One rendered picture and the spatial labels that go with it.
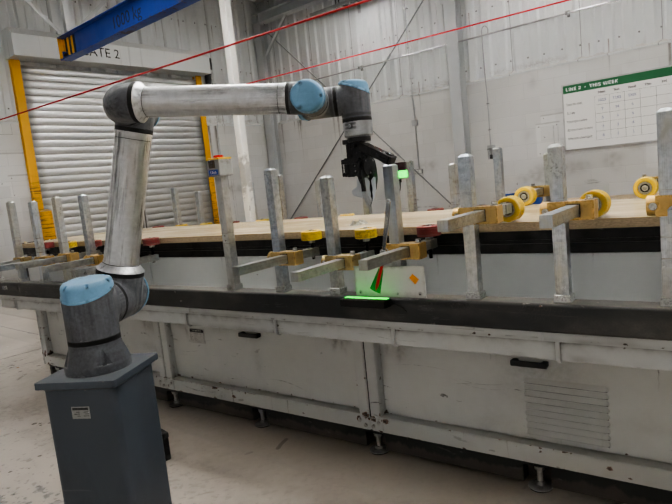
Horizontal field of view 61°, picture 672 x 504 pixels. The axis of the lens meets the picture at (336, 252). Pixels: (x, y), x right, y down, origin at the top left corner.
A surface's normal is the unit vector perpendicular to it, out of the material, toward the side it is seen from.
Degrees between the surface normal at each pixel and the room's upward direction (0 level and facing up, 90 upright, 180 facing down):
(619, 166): 90
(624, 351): 90
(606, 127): 90
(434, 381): 90
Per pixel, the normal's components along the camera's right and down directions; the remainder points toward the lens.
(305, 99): -0.01, 0.13
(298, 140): -0.64, 0.16
